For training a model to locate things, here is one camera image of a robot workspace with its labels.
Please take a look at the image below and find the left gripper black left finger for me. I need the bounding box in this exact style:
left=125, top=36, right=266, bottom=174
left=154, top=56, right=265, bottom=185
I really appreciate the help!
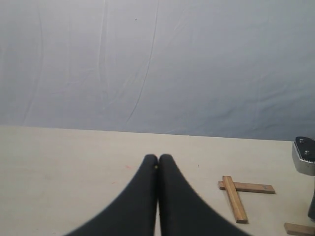
left=68, top=154, right=158, bottom=236

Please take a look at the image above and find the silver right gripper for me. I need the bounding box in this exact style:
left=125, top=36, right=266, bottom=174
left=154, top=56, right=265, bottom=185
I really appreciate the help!
left=292, top=136, right=315, bottom=176

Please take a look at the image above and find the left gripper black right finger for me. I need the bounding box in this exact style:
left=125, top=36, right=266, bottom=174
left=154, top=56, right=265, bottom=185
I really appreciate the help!
left=158, top=154, right=247, bottom=236

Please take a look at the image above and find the diagonal wooden stick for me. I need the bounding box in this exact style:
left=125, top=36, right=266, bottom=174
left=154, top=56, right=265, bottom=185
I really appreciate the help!
left=222, top=176, right=249, bottom=224

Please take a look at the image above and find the short wooden stick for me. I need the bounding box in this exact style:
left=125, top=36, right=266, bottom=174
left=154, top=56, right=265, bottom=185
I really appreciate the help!
left=284, top=222, right=315, bottom=236

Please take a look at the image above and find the grey-blue backdrop cloth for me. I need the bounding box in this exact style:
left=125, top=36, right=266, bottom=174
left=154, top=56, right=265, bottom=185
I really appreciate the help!
left=0, top=0, right=315, bottom=140

